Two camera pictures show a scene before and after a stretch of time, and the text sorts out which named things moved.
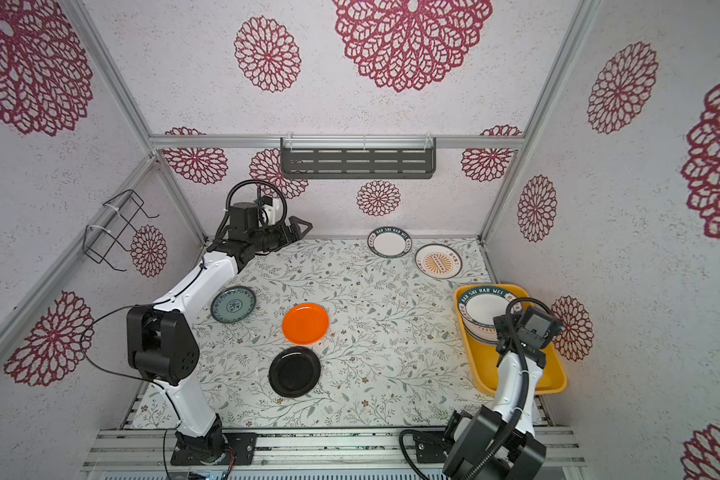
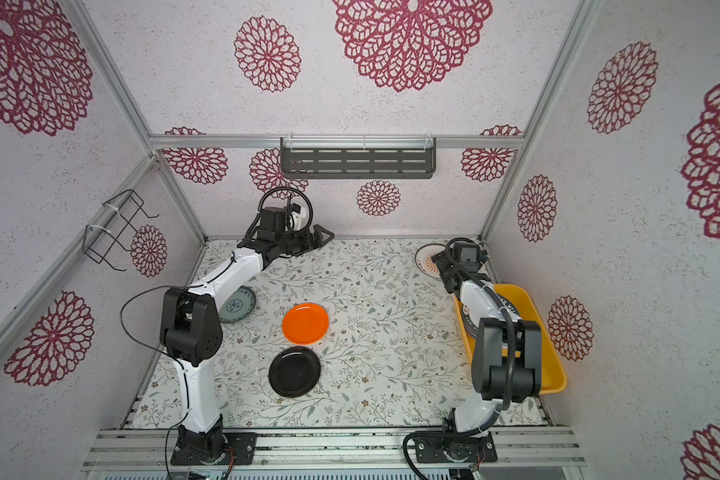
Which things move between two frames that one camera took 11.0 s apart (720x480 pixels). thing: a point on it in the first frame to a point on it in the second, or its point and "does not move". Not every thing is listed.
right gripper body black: x=507 y=325 to x=445 y=266
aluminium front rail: x=304 y=450 does not move
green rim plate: x=389 y=242 to x=506 y=305
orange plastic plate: x=305 y=323 does not move
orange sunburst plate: x=439 y=261 does not move
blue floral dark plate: x=233 y=305 does not move
